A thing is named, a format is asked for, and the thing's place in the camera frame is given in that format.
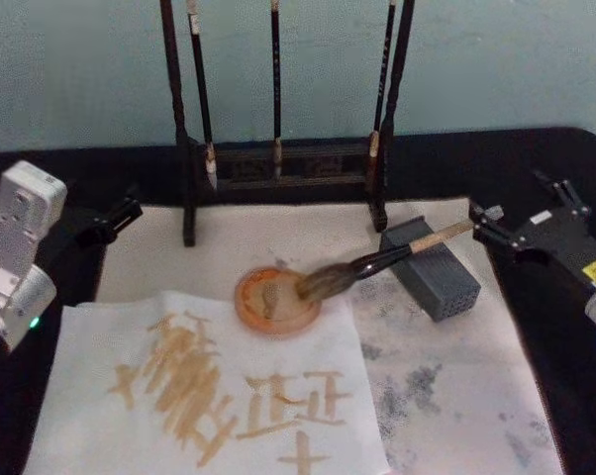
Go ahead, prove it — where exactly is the stained white felt mat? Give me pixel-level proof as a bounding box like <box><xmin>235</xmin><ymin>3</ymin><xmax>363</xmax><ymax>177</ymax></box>
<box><xmin>94</xmin><ymin>197</ymin><xmax>564</xmax><ymax>475</ymax></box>

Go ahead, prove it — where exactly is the hanging black brush, white band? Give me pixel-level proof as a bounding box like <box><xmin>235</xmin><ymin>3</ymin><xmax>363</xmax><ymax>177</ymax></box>
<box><xmin>184</xmin><ymin>0</ymin><xmax>219</xmax><ymax>192</ymax></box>

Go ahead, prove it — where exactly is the hanging black brush, pale tip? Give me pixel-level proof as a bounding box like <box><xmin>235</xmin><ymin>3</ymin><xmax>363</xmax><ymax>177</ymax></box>
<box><xmin>269</xmin><ymin>0</ymin><xmax>284</xmax><ymax>182</ymax></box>

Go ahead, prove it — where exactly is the black table cloth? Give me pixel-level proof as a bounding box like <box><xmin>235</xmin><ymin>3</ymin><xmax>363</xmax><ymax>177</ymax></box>
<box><xmin>0</xmin><ymin>127</ymin><xmax>596</xmax><ymax>475</ymax></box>

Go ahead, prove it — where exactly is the white paper with brown strokes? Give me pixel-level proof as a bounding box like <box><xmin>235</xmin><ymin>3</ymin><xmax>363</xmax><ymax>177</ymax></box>
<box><xmin>23</xmin><ymin>289</ymin><xmax>391</xmax><ymax>475</ymax></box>

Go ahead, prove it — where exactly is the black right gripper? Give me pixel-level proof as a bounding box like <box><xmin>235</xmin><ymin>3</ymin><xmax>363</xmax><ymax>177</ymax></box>
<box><xmin>468</xmin><ymin>170</ymin><xmax>596</xmax><ymax>294</ymax></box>

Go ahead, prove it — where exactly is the grey ribbed block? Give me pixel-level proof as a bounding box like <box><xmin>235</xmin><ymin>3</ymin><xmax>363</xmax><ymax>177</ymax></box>
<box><xmin>379</xmin><ymin>216</ymin><xmax>482</xmax><ymax>323</ymax></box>

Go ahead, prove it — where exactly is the round orange ink dish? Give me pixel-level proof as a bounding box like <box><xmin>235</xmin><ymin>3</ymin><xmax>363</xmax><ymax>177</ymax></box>
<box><xmin>234</xmin><ymin>265</ymin><xmax>324</xmax><ymax>337</ymax></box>

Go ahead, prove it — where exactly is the black wooden brush rack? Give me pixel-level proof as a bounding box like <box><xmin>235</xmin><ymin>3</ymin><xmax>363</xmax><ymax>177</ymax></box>
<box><xmin>157</xmin><ymin>0</ymin><xmax>417</xmax><ymax>248</ymax></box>

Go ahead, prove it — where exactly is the large bamboo-handled writing brush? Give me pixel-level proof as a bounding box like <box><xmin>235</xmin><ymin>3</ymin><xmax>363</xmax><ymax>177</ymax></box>
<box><xmin>295</xmin><ymin>220</ymin><xmax>476</xmax><ymax>304</ymax></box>

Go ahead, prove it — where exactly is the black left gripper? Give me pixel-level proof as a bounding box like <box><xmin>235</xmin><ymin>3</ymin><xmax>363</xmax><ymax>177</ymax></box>
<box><xmin>34</xmin><ymin>183</ymin><xmax>145</xmax><ymax>286</ymax></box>

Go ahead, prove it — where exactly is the hanging black brush, brown tip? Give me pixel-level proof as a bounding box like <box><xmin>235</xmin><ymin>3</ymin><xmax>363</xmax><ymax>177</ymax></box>
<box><xmin>365</xmin><ymin>0</ymin><xmax>397</xmax><ymax>194</ymax></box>

